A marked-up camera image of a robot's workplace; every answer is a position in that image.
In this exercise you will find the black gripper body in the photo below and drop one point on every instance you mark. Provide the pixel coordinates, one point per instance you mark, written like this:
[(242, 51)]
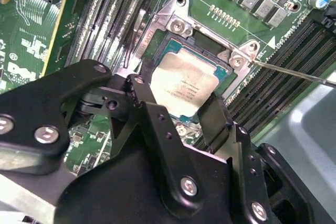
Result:
[(118, 195)]

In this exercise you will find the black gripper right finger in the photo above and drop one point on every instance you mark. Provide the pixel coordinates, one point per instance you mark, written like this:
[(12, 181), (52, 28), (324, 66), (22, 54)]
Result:
[(214, 124)]

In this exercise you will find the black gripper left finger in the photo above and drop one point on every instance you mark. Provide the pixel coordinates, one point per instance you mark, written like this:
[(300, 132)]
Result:
[(162, 129)]

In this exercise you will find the silver CPU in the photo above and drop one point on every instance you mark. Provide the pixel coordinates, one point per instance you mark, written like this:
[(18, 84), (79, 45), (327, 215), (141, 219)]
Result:
[(183, 82)]

